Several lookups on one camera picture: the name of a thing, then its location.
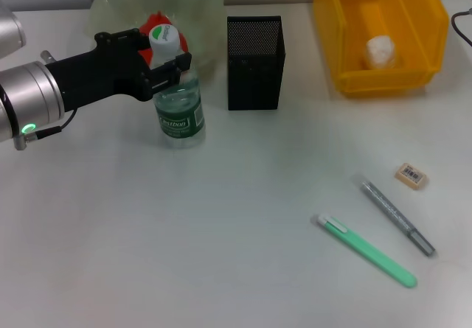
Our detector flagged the beige eraser with barcode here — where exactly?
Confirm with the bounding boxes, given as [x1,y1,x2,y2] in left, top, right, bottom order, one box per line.
[394,162,427,191]

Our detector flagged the white paper ball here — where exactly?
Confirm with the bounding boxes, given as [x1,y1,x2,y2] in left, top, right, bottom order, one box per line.
[363,35,400,70]

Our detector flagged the red-orange fruit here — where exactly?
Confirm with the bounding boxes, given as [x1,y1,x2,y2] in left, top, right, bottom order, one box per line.
[139,10,190,67]

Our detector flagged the grey silver pen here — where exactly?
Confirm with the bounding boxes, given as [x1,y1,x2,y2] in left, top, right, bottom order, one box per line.
[361,181,436,258]

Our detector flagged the grey left gripper cable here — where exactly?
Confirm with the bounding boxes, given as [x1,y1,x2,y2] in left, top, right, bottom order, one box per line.
[13,107,79,151]

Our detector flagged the yellow plastic bin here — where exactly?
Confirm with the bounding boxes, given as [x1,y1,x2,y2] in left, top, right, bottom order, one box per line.
[312,0,450,99]

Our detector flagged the mint green pen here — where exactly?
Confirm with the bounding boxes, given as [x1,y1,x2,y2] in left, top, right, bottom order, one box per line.
[316,213,417,289]

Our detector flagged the clear green-label water bottle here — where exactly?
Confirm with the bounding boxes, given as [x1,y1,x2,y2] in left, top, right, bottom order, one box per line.
[147,24,207,150]

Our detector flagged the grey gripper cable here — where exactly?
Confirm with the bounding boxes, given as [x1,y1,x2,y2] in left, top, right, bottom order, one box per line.
[451,7,472,47]
[13,107,79,151]

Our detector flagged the grey right gripper cable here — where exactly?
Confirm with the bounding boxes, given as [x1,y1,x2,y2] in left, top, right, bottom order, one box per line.
[451,7,472,47]

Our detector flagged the translucent green fruit bowl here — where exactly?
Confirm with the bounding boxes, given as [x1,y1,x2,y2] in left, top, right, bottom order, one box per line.
[87,0,225,82]

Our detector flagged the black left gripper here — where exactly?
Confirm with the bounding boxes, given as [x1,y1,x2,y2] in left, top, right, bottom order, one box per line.
[44,28,193,114]

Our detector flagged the black mesh pen holder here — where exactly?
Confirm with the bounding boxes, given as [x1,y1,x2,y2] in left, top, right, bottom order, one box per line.
[226,15,287,111]

